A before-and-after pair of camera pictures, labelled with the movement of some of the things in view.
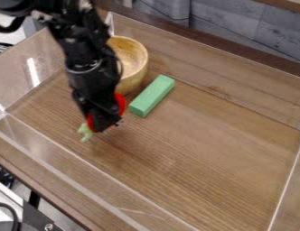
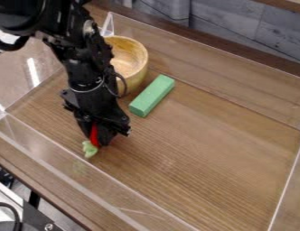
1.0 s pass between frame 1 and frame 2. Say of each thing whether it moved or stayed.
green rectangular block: stayed
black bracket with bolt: stayed
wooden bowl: stayed
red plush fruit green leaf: moved
